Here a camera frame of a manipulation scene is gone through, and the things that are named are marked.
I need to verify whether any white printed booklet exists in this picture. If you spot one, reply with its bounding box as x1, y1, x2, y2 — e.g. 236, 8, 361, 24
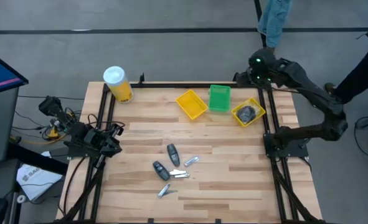
16, 151, 63, 202

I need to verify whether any black item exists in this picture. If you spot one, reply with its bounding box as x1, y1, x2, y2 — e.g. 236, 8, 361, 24
236, 107, 253, 124
244, 105, 259, 121

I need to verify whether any yellow wipes canister white lid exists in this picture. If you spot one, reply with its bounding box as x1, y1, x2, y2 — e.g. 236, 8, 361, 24
103, 65, 134, 104

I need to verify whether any computer monitor blue screen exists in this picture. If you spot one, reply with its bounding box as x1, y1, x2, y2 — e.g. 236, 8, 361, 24
0, 46, 29, 166

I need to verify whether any yellow plastic basket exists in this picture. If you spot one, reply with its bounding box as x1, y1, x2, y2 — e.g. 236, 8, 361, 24
176, 89, 209, 121
231, 97, 267, 128

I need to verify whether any black floor cable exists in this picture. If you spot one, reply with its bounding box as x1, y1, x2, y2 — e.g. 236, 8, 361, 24
353, 115, 368, 160

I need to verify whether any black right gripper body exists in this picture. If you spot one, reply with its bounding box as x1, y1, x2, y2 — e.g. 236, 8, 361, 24
247, 70, 271, 88

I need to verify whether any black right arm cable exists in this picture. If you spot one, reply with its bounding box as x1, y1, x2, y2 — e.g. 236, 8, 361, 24
271, 87, 300, 94

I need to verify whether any person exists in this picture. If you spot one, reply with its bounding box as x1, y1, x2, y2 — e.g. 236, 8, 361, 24
324, 19, 368, 105
257, 0, 293, 49

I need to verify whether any black aluminium table frame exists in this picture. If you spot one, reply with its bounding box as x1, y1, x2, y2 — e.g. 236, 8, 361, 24
57, 73, 328, 224

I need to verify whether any unbagged silver nail clipper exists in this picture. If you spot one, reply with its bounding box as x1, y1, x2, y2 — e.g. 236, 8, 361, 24
158, 183, 172, 198

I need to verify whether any yellow cable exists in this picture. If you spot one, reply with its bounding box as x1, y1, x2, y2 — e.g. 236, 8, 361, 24
11, 126, 67, 146

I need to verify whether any black car key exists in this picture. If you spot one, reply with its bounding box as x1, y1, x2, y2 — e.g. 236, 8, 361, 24
166, 143, 181, 167
153, 160, 171, 182

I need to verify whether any green plastic basket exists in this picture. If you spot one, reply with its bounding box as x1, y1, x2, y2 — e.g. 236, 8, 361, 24
209, 84, 232, 113

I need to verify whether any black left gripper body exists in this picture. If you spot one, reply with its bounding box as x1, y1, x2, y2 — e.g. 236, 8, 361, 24
83, 127, 115, 150

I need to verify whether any black side desk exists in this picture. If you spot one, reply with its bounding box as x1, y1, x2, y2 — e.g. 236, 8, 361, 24
0, 141, 68, 224

